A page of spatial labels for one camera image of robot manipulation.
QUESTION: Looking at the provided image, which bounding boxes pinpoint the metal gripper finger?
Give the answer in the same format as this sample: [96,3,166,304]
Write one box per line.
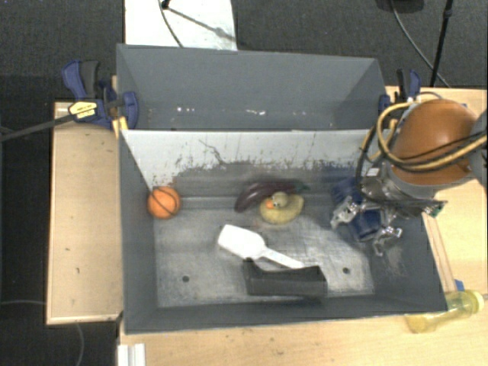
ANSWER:
[330,200,361,230]
[372,224,403,257]

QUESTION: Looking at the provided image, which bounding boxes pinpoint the dark blue block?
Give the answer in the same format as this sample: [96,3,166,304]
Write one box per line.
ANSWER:
[329,177,384,243]

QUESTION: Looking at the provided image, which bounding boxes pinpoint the yellow rubber duck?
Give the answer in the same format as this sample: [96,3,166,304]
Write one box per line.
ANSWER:
[259,191,305,225]

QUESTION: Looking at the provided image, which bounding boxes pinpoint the black open box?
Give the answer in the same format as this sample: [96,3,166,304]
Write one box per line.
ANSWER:
[242,258,329,300]

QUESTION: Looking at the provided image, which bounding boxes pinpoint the purple toy eggplant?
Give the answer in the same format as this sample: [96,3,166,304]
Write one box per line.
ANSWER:
[233,181,310,214]

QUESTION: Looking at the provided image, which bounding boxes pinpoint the white plastic scoop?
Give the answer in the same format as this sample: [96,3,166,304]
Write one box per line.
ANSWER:
[217,224,306,270]

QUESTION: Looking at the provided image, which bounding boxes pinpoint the grey metal bin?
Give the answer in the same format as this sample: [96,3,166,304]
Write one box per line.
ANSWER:
[115,43,449,335]

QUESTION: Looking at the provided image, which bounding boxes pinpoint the orange toy basketball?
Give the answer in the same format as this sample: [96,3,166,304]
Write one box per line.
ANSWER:
[147,186,181,220]

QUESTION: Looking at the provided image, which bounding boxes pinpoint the pale wood board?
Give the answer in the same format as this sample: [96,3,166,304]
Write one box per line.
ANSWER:
[46,101,125,326]

